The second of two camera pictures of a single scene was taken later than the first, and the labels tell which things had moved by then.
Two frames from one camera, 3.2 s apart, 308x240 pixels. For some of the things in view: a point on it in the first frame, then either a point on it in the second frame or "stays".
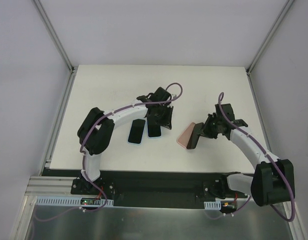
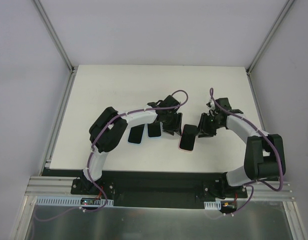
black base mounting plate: [160, 188] stays
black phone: [194, 137] stays
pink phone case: [183, 138] -> [187, 143]
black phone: [137, 130] stays
